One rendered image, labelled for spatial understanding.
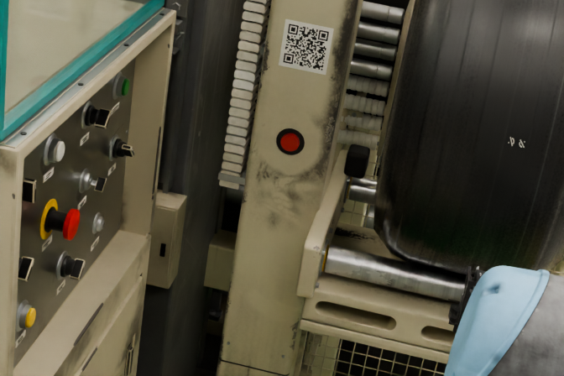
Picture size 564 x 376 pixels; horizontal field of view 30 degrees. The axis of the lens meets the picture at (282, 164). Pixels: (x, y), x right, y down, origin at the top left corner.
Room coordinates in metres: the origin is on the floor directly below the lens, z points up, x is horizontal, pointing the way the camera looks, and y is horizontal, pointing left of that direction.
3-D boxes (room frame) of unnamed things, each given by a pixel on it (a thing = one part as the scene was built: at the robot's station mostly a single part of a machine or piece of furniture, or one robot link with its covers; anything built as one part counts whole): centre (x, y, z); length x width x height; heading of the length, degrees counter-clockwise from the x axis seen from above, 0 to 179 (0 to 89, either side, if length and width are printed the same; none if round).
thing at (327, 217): (1.61, -0.10, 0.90); 0.40 x 0.03 x 0.10; 173
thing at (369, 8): (2.00, -0.10, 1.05); 0.20 x 0.15 x 0.30; 83
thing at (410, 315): (1.45, -0.25, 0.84); 0.36 x 0.09 x 0.06; 83
